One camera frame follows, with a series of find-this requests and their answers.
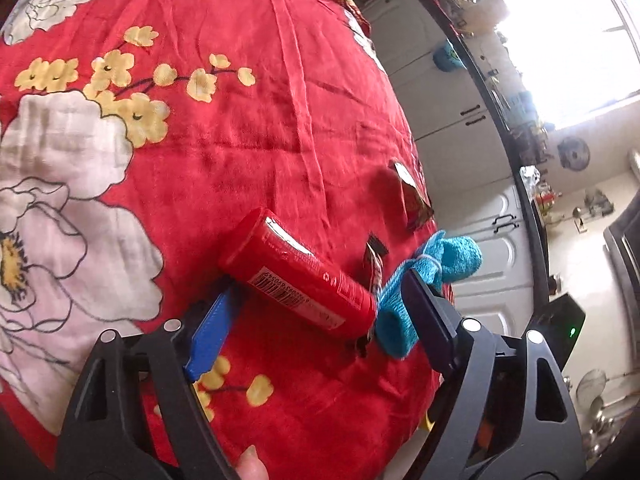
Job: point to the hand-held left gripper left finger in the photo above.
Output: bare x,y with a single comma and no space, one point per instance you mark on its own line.
210,335

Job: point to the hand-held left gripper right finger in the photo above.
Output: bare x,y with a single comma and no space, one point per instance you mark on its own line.
430,320

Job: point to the blue socks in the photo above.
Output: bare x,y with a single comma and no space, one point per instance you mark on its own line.
450,255

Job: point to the red plastic tube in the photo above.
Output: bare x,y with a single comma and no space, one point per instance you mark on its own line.
290,280

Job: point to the person's left hand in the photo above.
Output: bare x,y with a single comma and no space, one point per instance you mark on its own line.
254,465

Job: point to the metal strainer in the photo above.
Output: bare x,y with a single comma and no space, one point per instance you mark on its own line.
591,384

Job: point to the small dark wrapper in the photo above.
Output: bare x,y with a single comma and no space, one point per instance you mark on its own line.
375,260

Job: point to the black microwave oven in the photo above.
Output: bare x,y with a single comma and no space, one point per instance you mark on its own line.
625,255

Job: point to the metal ladle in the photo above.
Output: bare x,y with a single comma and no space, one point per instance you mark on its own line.
600,425

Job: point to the brown foil wrapper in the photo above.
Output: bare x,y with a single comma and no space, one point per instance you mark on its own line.
412,200

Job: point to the white kitchen cabinets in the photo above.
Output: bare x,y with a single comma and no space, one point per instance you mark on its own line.
450,110

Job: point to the red floral tablecloth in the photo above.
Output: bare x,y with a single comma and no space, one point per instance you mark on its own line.
225,110

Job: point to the blue hanging basket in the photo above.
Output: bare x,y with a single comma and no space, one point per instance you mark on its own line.
447,57

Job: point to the kitchen window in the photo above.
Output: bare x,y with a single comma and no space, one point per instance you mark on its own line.
570,35

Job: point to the round wall fan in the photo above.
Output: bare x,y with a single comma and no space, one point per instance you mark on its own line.
573,153

